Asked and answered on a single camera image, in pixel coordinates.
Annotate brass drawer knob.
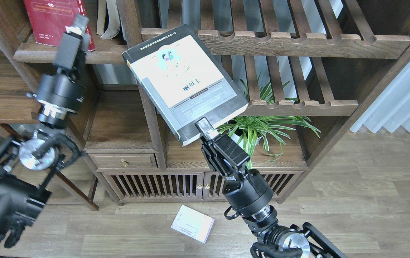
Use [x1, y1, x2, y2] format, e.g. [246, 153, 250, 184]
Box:
[120, 159, 129, 168]

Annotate white lavender cover book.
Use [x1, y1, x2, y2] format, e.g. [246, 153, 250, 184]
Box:
[171, 205, 215, 243]

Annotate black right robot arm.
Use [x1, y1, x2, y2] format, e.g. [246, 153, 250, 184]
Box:
[195, 117, 345, 258]

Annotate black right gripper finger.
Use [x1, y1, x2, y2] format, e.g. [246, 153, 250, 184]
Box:
[195, 116, 221, 141]

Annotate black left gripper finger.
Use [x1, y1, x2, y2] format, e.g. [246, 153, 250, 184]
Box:
[69, 14, 90, 38]

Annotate large wooden bookshelf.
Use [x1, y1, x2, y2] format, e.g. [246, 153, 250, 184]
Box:
[0, 0, 410, 208]

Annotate red cover book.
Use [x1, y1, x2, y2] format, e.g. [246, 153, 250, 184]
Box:
[24, 0, 87, 46]

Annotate upright cream books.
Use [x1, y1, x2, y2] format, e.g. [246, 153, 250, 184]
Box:
[96, 0, 126, 40]

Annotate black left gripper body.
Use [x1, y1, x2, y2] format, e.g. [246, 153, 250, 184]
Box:
[35, 32, 90, 116]

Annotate white pleated curtain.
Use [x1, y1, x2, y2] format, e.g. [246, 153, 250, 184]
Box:
[350, 61, 410, 133]

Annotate wooden side table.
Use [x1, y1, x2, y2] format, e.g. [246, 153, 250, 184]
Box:
[0, 51, 100, 211]

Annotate white plant pot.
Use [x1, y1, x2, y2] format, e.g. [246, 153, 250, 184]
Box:
[228, 131, 248, 152]

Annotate thick yellow grey book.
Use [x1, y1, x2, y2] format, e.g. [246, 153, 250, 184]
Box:
[122, 24, 249, 146]

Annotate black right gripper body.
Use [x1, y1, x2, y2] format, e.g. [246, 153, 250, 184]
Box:
[201, 134, 273, 218]

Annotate green spider plant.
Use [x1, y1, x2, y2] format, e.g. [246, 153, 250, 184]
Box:
[216, 73, 322, 169]

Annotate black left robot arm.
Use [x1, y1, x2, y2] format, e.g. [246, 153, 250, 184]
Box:
[0, 14, 91, 248]

